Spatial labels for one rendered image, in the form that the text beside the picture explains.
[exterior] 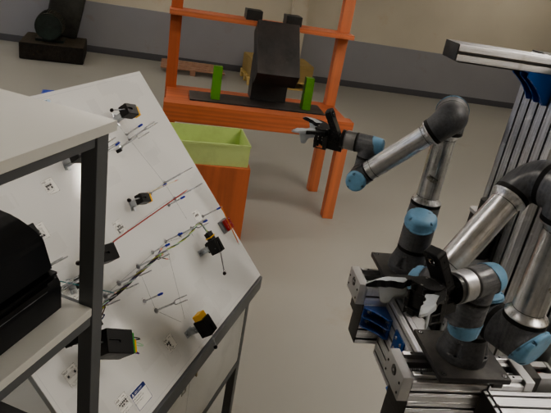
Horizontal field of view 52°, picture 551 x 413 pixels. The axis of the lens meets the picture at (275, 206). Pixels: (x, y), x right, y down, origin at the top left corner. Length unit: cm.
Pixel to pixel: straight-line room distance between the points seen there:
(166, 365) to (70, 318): 77
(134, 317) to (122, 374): 19
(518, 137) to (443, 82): 1043
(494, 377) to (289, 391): 167
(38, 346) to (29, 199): 72
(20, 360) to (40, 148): 39
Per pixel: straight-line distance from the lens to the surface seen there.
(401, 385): 176
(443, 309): 126
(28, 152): 90
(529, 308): 162
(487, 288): 135
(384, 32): 1167
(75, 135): 97
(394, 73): 1188
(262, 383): 328
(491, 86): 1278
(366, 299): 216
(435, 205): 221
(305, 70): 1040
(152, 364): 187
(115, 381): 175
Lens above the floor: 217
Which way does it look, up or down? 24 degrees down
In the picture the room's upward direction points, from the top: 10 degrees clockwise
